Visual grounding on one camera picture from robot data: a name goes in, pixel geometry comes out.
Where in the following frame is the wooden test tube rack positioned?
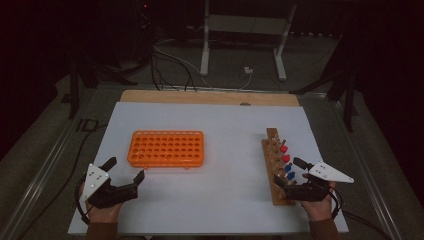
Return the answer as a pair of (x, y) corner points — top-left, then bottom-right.
(261, 127), (298, 207)

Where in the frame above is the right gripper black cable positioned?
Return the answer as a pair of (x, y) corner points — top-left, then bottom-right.
(328, 186), (344, 219)

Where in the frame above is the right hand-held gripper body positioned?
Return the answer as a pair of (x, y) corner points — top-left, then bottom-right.
(284, 161), (355, 202)

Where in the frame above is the orange test tube rack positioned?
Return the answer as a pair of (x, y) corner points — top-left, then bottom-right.
(127, 130), (205, 170)

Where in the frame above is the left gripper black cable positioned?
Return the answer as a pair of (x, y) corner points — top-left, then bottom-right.
(74, 174), (93, 226)

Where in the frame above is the white floor cable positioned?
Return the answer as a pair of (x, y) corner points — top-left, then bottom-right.
(153, 44), (253, 90)

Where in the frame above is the long black floor cable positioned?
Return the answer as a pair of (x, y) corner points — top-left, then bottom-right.
(342, 210), (393, 240)
(16, 123), (109, 240)

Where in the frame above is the person's left hand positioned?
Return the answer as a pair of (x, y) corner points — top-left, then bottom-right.
(78, 181), (124, 224)

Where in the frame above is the black floor cable bundle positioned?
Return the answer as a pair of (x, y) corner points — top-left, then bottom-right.
(149, 46), (198, 93)

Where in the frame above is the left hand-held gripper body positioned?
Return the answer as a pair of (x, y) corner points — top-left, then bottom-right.
(80, 163), (140, 210)

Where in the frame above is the person's right hand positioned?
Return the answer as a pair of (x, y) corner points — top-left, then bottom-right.
(299, 173), (337, 222)

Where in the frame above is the aluminium floor rail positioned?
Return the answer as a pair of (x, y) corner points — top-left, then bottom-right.
(328, 96), (404, 240)
(0, 87), (101, 240)

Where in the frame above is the dark equipment rack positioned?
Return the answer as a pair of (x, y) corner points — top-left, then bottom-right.
(131, 0), (158, 64)

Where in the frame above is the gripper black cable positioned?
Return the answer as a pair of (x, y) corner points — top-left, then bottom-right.
(328, 186), (344, 219)
(74, 174), (93, 226)

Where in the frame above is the white metal stand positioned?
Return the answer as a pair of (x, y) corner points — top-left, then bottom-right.
(199, 0), (298, 82)

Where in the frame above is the black tripod stand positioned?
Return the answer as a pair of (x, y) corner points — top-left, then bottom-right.
(61, 56), (138, 120)
(289, 63), (359, 133)

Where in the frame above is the white table mat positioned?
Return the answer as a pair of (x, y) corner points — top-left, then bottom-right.
(67, 101), (349, 236)

